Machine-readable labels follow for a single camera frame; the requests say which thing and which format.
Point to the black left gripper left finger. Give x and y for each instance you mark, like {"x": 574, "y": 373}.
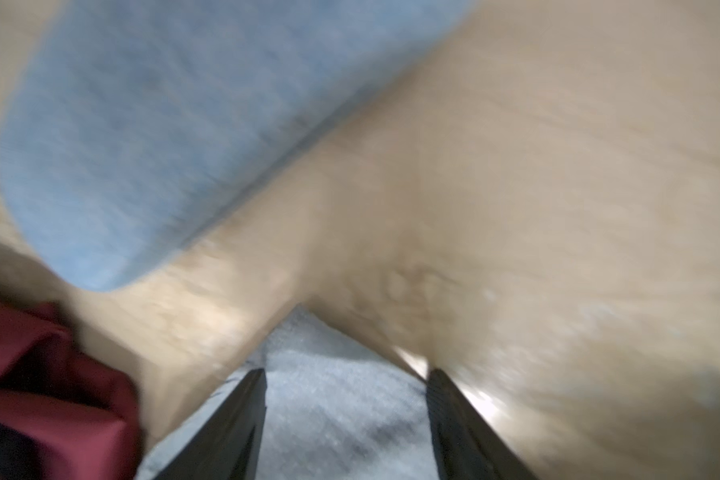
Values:
{"x": 228, "y": 444}

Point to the maroon folded shirt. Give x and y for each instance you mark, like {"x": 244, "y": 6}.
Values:
{"x": 63, "y": 414}

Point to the grey long sleeve shirt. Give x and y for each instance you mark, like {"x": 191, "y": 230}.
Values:
{"x": 335, "y": 410}

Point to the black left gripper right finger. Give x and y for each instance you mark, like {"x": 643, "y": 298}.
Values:
{"x": 465, "y": 446}

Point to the blue fabric glasses case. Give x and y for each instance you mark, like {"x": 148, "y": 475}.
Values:
{"x": 137, "y": 125}

